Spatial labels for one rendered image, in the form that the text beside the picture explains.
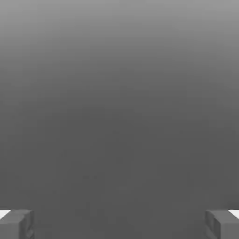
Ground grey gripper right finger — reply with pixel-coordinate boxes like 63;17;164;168
204;209;239;239

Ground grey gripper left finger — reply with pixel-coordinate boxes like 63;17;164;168
0;209;35;239

